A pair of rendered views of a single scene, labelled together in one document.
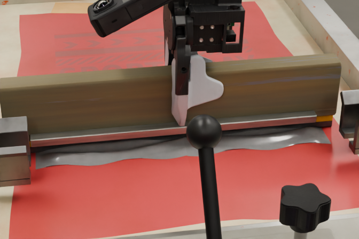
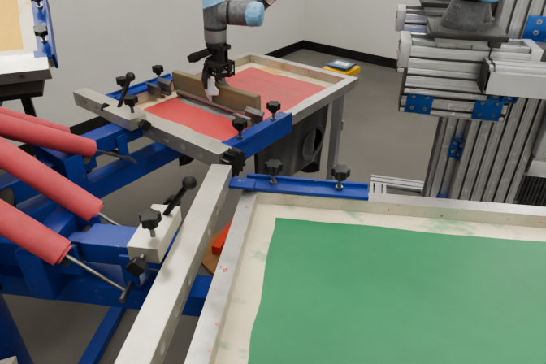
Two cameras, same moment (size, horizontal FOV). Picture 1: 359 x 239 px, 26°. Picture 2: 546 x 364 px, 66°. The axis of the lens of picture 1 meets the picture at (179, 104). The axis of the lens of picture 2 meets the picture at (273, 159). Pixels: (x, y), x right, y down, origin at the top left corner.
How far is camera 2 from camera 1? 118 cm
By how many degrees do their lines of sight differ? 40
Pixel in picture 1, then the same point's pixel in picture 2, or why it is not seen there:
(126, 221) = (168, 116)
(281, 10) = not seen: hidden behind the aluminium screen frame
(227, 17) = (216, 67)
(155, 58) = (257, 89)
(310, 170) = (227, 127)
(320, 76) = (249, 100)
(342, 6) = not seen: outside the picture
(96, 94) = (192, 82)
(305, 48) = not seen: hidden behind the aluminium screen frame
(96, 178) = (182, 106)
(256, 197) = (202, 126)
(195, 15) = (208, 63)
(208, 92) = (214, 91)
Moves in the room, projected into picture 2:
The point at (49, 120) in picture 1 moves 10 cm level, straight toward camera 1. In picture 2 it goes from (182, 86) to (162, 94)
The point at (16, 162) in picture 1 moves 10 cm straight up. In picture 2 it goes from (157, 90) to (153, 63)
